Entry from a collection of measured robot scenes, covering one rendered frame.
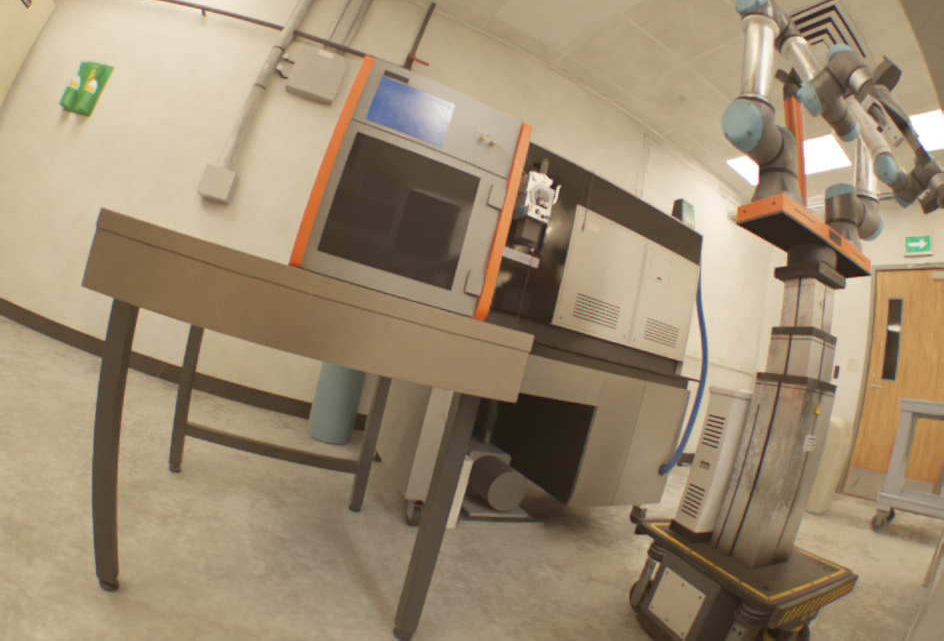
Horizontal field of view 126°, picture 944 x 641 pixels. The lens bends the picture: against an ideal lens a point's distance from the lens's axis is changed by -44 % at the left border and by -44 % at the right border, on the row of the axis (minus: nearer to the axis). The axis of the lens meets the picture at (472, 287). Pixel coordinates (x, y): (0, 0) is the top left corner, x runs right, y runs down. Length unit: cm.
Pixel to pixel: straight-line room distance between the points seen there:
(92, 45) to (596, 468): 368
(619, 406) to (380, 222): 128
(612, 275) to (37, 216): 314
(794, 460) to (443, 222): 97
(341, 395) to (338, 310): 152
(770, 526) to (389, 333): 98
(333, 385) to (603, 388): 124
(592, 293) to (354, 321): 119
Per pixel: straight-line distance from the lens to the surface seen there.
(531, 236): 146
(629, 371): 178
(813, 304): 120
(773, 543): 123
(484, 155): 84
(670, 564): 120
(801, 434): 116
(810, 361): 117
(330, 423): 217
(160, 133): 277
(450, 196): 79
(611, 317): 175
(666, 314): 199
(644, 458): 195
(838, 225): 146
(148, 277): 67
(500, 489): 170
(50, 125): 318
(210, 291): 64
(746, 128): 111
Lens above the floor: 67
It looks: 7 degrees up
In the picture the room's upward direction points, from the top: 14 degrees clockwise
